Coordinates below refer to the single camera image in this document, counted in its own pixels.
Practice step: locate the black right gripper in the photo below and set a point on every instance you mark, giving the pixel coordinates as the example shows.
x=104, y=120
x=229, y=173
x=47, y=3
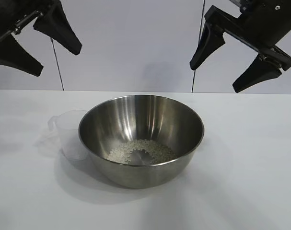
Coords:
x=265, y=21

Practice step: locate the white rice grains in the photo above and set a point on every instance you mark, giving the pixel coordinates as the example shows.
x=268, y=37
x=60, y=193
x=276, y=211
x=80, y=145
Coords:
x=159, y=151

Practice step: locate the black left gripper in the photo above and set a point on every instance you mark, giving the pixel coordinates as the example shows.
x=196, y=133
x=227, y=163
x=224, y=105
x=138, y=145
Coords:
x=13, y=14

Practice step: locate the translucent plastic measuring cup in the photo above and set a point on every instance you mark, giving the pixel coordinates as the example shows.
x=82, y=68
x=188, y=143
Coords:
x=68, y=134

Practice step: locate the stainless steel mixing bowl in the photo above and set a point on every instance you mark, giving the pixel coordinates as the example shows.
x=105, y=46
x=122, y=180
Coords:
x=140, y=177

